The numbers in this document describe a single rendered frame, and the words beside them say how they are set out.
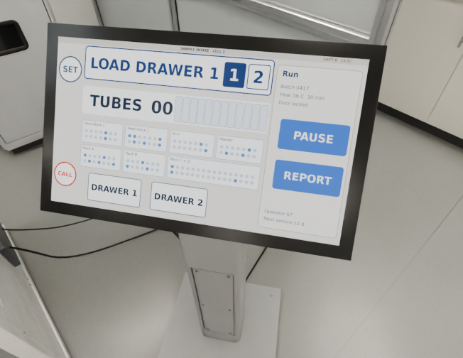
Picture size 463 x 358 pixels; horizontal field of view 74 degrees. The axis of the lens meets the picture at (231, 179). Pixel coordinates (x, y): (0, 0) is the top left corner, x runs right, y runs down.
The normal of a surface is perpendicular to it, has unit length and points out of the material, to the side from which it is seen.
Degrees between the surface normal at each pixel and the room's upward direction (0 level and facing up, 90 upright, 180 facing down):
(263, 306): 5
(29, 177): 0
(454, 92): 90
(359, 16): 90
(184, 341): 5
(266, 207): 50
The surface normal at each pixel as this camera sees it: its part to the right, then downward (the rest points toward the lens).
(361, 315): -0.01, -0.69
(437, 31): -0.75, 0.49
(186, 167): -0.15, 0.11
